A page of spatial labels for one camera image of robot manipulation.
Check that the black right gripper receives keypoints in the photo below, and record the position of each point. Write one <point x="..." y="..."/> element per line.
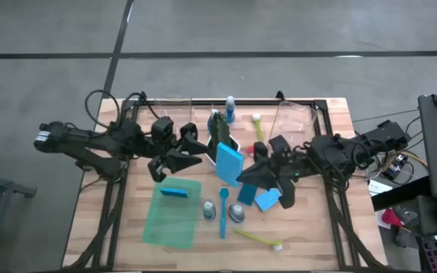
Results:
<point x="294" y="167"/>

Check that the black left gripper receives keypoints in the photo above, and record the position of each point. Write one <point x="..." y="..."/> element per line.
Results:
<point x="158" y="167"/>

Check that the light blue sponge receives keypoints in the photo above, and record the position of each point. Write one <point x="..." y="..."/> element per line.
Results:
<point x="267" y="200"/>
<point x="228" y="165"/>

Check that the clear plastic bin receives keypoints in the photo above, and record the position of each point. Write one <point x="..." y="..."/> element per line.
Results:
<point x="294" y="121"/>
<point x="177" y="113"/>

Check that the blue dish soap bottle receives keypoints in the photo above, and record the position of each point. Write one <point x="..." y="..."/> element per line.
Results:
<point x="212" y="118"/>
<point x="209" y="210"/>
<point x="230" y="110"/>
<point x="236" y="213"/>

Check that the blue plastic dish scraper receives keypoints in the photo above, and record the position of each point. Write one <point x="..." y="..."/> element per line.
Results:
<point x="223" y="216"/>

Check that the yellow-green toothbrush bottom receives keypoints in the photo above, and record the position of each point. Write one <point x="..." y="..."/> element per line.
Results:
<point x="258" y="237"/>

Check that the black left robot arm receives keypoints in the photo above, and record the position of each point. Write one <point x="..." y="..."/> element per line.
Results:
<point x="89" y="138"/>

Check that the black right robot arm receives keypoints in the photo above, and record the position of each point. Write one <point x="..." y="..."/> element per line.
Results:
<point x="340" y="155"/>

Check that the white plant pot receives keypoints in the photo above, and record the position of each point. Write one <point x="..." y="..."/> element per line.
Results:
<point x="210" y="159"/>

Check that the yellow-green dish brush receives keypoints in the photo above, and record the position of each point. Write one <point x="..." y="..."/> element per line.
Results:
<point x="258" y="130"/>

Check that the green cactus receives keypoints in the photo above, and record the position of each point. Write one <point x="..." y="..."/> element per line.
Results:
<point x="220" y="132"/>

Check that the green translucent plastic bin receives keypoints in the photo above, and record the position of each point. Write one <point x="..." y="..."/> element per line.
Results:
<point x="169" y="223"/>

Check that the white paper sheet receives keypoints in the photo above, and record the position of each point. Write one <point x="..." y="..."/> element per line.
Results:
<point x="378" y="187"/>

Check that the black power box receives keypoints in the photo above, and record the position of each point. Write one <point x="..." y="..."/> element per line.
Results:
<point x="395" y="167"/>

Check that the red cloth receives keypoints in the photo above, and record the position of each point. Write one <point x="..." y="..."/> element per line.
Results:
<point x="390" y="218"/>

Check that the black stand leg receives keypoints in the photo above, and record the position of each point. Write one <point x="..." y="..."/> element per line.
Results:
<point x="400" y="193"/>

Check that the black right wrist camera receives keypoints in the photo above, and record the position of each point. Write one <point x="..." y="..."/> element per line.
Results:
<point x="280" y="147"/>

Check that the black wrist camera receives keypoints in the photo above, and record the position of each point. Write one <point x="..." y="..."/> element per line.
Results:
<point x="280" y="147"/>
<point x="162" y="129"/>

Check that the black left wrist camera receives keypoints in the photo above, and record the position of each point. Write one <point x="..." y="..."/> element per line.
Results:
<point x="162" y="129"/>

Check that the black table frame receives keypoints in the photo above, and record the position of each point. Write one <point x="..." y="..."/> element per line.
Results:
<point x="260" y="102"/>

